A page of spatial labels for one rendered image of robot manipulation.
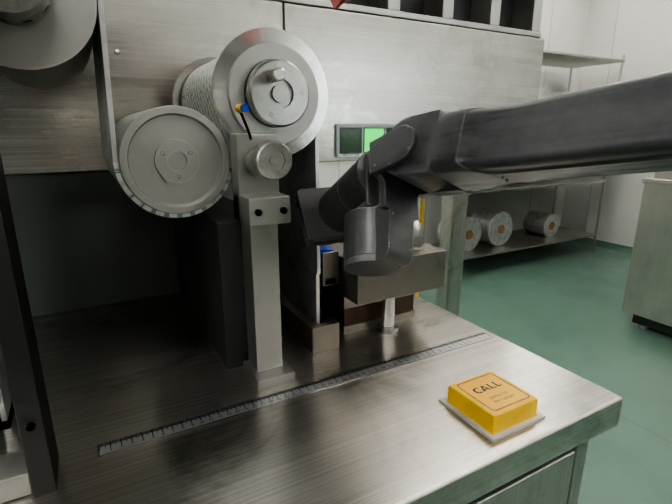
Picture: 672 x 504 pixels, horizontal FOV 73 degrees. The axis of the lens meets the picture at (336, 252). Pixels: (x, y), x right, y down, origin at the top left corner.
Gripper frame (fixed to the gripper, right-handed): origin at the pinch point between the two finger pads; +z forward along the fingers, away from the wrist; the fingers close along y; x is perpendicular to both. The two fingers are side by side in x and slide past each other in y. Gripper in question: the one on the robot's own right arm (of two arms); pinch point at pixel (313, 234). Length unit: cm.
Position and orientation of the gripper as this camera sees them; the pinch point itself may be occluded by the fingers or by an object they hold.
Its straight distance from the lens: 64.1
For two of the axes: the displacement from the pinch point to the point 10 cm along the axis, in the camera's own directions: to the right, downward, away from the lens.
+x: -2.5, -9.5, 2.0
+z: -4.1, 2.9, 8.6
